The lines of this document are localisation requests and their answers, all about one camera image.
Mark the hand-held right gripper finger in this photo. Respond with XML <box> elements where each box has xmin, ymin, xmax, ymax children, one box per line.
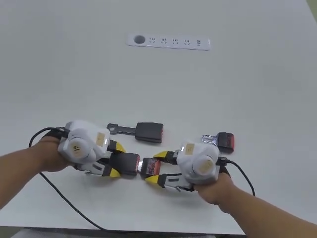
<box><xmin>144</xmin><ymin>173</ymin><xmax>196</xmax><ymax>193</ymax></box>
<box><xmin>153</xmin><ymin>149</ymin><xmax>180</xmax><ymax>165</ymax></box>

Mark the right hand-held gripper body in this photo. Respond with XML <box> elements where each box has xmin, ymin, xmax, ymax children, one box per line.
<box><xmin>176</xmin><ymin>142</ymin><xmax>221</xmax><ymax>186</ymax></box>

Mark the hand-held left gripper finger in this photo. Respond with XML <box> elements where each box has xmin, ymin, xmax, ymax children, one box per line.
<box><xmin>106</xmin><ymin>139</ymin><xmax>126</xmax><ymax>154</ymax></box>
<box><xmin>79</xmin><ymin>161</ymin><xmax>122</xmax><ymax>179</ymax></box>

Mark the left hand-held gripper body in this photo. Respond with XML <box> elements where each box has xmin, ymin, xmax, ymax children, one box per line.
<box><xmin>57</xmin><ymin>120</ymin><xmax>111</xmax><ymax>172</ymax></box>

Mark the red black seat belt tongue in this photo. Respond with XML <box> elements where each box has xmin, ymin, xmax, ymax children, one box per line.
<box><xmin>201</xmin><ymin>132</ymin><xmax>235</xmax><ymax>154</ymax></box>
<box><xmin>138</xmin><ymin>157</ymin><xmax>163</xmax><ymax>179</ymax></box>

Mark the black seat belt buckle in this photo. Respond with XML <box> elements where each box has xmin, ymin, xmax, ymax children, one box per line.
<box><xmin>109</xmin><ymin>152</ymin><xmax>141</xmax><ymax>177</ymax></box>
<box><xmin>106</xmin><ymin>121</ymin><xmax>165</xmax><ymax>144</ymax></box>

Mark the person's left forearm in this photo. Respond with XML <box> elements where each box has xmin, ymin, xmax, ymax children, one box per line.
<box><xmin>0</xmin><ymin>144</ymin><xmax>46</xmax><ymax>212</ymax></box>

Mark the person's right forearm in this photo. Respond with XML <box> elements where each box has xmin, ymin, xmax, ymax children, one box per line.
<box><xmin>215</xmin><ymin>188</ymin><xmax>317</xmax><ymax>238</ymax></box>

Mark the person's left hand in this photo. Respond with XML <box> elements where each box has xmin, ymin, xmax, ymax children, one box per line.
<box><xmin>36</xmin><ymin>128</ymin><xmax>75</xmax><ymax>174</ymax></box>

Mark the person's right hand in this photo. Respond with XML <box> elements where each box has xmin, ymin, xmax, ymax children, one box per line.
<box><xmin>194</xmin><ymin>166</ymin><xmax>235</xmax><ymax>206</ymax></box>

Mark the white power strip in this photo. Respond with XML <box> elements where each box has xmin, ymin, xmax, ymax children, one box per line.
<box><xmin>126</xmin><ymin>33</ymin><xmax>211</xmax><ymax>51</ymax></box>

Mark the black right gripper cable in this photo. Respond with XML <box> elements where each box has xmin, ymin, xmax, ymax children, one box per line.
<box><xmin>218</xmin><ymin>156</ymin><xmax>256</xmax><ymax>197</ymax></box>

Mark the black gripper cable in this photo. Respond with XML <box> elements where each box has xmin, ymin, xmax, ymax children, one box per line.
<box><xmin>28</xmin><ymin>126</ymin><xmax>107</xmax><ymax>231</ymax></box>
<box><xmin>218</xmin><ymin>156</ymin><xmax>256</xmax><ymax>197</ymax></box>

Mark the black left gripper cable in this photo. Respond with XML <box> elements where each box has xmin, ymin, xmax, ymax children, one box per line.
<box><xmin>28</xmin><ymin>126</ymin><xmax>107</xmax><ymax>231</ymax></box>

